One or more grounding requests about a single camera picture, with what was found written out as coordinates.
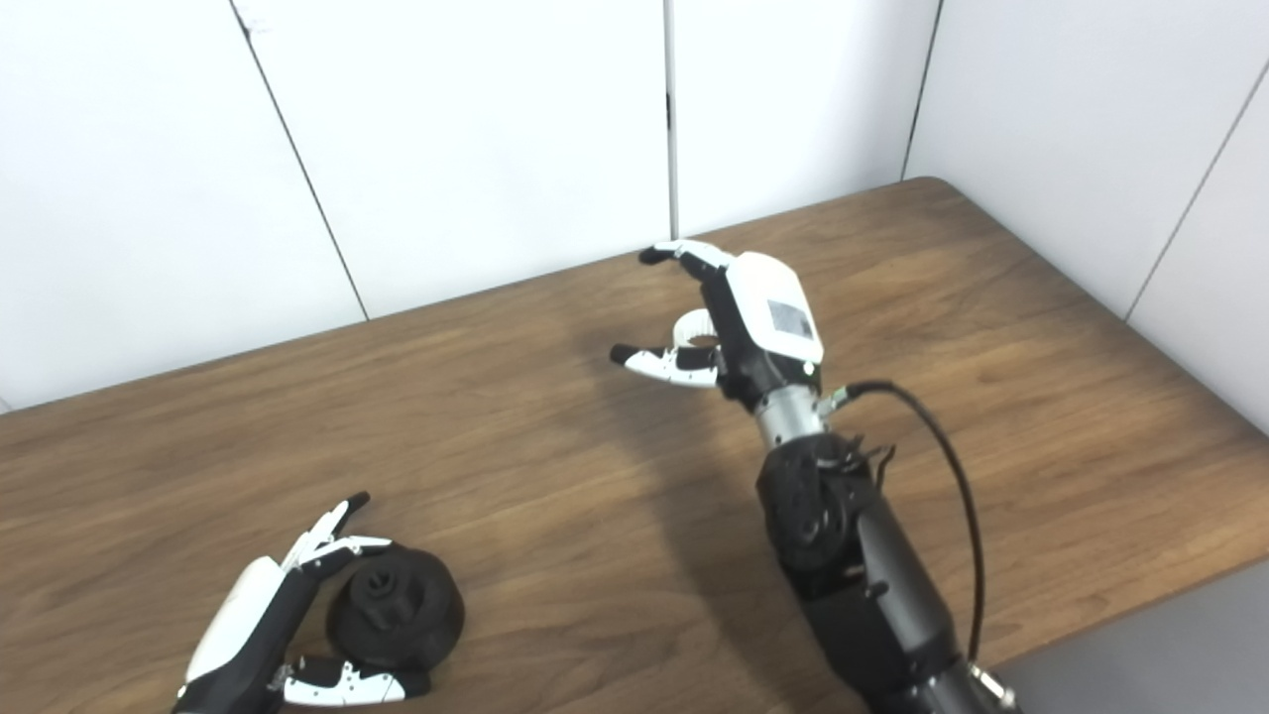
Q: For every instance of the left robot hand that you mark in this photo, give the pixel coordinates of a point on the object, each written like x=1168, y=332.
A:
x=268, y=615

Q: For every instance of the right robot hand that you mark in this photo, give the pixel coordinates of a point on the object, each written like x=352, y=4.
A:
x=753, y=322

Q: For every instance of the round black part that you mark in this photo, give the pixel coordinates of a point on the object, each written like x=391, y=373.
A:
x=399, y=607

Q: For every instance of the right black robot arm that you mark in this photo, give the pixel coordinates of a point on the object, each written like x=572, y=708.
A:
x=853, y=555

